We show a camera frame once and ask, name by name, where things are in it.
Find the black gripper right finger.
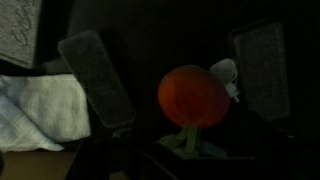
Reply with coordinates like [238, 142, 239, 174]
[244, 119, 281, 158]

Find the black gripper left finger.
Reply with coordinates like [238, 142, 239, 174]
[132, 114, 148, 144]

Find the red soft toy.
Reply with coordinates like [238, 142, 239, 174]
[156, 58, 241, 159]

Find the white towel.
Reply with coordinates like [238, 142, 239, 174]
[0, 73, 92, 153]

